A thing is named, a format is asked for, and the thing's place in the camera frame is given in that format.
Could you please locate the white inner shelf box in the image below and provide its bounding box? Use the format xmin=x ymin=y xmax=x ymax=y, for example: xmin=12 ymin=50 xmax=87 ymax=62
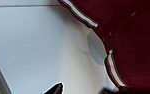
xmin=0 ymin=4 xmax=125 ymax=94

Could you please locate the maroon and white jacket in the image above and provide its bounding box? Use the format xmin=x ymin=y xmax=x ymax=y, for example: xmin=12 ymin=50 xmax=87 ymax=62
xmin=57 ymin=0 xmax=150 ymax=93

